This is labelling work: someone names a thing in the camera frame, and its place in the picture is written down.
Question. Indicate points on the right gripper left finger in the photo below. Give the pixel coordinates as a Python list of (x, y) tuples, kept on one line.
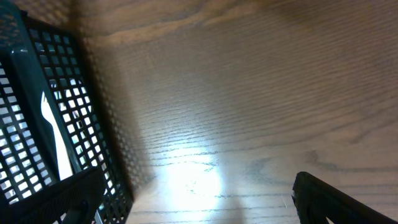
[(77, 198)]

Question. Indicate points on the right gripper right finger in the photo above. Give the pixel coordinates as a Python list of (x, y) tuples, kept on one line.
[(318, 202)]

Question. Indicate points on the white fork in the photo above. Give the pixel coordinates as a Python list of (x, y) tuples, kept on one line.
[(63, 162)]

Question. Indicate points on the black plastic basket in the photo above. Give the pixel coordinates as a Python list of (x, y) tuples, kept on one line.
[(37, 57)]

